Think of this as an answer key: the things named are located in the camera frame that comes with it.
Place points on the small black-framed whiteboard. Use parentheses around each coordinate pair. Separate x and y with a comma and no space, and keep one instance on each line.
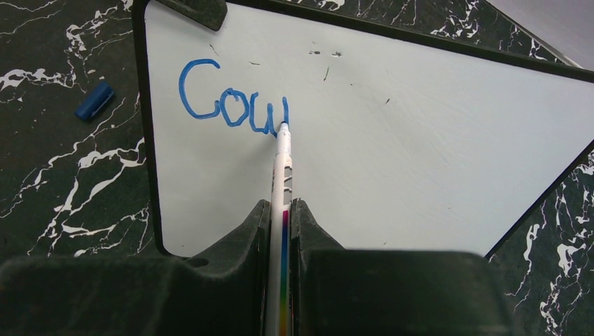
(395,144)

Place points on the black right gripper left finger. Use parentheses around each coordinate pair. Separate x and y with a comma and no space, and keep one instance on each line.
(216,292)

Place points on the blue marker cap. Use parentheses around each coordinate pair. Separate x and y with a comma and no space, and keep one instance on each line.
(94,101)

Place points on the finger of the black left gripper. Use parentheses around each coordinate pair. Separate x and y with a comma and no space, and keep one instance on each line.
(208,13)

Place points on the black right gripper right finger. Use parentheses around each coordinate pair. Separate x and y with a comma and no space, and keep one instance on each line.
(339,291)

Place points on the blue and white marker pen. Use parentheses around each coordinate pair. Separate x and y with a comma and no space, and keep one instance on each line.
(278,309)

